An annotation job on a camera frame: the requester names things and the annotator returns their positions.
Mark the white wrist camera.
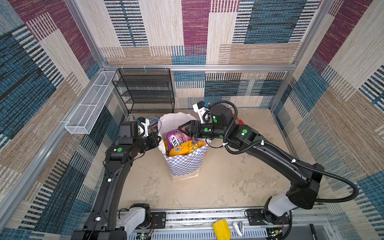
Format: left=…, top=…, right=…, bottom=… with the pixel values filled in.
left=136, top=117, right=150, bottom=137
left=193, top=101, right=211, bottom=124

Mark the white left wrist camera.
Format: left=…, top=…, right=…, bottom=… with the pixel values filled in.
left=136, top=117, right=150, bottom=137

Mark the white wire mesh basket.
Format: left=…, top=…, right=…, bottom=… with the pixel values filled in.
left=65, top=71, right=116, bottom=135

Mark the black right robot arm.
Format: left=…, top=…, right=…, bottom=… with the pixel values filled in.
left=178, top=101, right=323, bottom=220

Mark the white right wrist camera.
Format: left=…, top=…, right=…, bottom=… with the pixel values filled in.
left=193, top=101, right=211, bottom=124

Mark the blue magazine booklet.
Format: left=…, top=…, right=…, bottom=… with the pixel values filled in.
left=149, top=117, right=161, bottom=133

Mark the yellow plastic scoop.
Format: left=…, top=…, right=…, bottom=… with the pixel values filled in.
left=213, top=219, right=231, bottom=240

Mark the yellow mango candy bag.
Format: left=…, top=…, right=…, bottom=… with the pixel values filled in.
left=169, top=140, right=206, bottom=157

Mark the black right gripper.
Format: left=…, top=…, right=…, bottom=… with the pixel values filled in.
left=177, top=120, right=227, bottom=139

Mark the black wire shelf rack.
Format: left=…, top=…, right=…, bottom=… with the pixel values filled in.
left=112, top=68, right=175, bottom=114

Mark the blue checkered paper bag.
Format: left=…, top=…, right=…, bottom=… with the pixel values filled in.
left=159, top=113, right=210, bottom=182

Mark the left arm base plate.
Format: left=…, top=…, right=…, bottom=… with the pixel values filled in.
left=135, top=212, right=167, bottom=231

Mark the white plastic clip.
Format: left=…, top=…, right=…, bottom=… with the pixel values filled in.
left=232, top=222, right=244, bottom=237

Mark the purple snack packet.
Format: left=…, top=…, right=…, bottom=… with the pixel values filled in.
left=165, top=130, right=192, bottom=152

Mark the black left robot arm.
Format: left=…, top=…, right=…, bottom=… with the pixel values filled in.
left=71, top=117, right=161, bottom=240

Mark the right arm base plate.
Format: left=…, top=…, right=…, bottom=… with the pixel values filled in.
left=244, top=208, right=291, bottom=226

